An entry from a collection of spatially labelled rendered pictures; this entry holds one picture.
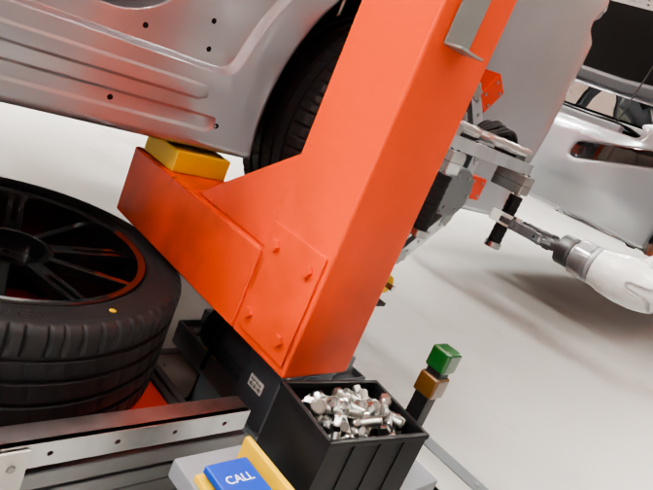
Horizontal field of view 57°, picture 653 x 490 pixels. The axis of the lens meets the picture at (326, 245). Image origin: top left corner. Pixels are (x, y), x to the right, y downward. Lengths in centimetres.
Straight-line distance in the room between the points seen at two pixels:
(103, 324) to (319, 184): 41
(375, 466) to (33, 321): 55
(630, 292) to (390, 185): 69
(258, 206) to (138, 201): 40
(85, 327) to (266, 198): 36
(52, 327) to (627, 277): 113
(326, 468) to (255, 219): 46
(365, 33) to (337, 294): 41
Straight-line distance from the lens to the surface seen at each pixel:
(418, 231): 132
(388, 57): 93
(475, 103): 169
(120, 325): 105
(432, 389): 105
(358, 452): 89
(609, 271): 146
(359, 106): 94
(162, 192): 133
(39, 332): 99
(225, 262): 113
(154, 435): 106
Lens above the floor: 100
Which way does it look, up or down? 15 degrees down
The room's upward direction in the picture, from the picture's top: 23 degrees clockwise
